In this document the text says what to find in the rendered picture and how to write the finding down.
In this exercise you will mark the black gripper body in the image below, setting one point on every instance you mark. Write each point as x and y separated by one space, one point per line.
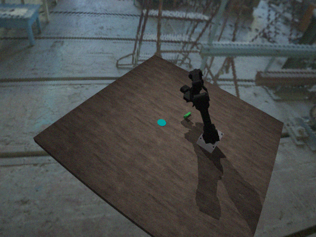
185 88

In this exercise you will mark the cyan circle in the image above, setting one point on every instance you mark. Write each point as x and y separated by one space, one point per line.
161 122

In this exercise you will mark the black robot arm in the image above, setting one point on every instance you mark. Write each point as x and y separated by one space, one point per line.
201 102

